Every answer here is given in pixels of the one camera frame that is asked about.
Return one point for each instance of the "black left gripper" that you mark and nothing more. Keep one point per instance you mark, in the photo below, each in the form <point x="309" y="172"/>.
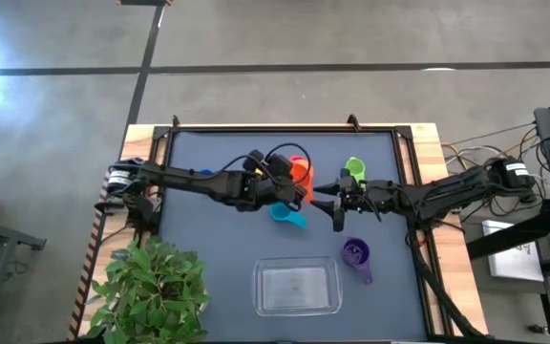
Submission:
<point x="265" y="191"/>

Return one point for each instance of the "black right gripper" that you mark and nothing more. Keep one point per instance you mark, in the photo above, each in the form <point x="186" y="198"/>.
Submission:
<point x="358" y="193"/>

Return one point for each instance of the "teal measuring cup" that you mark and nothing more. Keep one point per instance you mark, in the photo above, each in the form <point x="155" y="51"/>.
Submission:
<point x="282" y="212"/>

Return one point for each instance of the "orange measuring cup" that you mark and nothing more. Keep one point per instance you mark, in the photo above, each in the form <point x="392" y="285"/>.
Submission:
<point x="303" y="174"/>

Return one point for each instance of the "green measuring cup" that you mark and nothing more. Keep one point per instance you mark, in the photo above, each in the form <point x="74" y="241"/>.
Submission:
<point x="355" y="167"/>

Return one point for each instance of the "red measuring cup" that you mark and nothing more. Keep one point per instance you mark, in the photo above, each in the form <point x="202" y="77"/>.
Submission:
<point x="296" y="158"/>

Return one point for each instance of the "blue measuring cup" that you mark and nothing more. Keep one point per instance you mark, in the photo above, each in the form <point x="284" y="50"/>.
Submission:
<point x="206" y="171"/>

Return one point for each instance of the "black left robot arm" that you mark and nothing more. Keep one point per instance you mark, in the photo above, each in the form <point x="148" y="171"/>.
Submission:
<point x="184" y="179"/>

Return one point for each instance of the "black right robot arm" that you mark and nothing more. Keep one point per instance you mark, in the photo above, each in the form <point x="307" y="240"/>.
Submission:
<point x="447" y="191"/>

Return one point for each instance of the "clear plastic basket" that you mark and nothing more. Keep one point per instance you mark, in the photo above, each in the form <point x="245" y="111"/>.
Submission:
<point x="296" y="286"/>

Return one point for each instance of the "grey table mat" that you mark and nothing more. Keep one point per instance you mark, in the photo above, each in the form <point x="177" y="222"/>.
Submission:
<point x="227" y="248"/>

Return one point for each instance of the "green potted plant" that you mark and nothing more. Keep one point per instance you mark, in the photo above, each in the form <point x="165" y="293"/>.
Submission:
<point x="151" y="291"/>

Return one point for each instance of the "black rig beam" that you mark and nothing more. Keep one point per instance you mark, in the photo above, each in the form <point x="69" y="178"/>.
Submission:
<point x="509" y="239"/>

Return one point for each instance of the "white box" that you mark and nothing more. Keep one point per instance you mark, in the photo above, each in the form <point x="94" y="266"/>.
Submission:
<point x="514" y="263"/>

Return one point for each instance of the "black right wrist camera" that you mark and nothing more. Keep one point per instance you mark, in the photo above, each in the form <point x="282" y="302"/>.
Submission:
<point x="339" y="220"/>

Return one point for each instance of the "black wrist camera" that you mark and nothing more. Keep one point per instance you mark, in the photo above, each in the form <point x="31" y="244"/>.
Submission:
<point x="281" y="165"/>
<point x="339" y="220"/>

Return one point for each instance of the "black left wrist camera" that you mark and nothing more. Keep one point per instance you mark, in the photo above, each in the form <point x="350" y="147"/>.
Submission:
<point x="281" y="165"/>

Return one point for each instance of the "black table frame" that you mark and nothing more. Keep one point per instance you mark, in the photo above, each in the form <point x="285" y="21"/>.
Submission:
<point x="280" y="128"/>

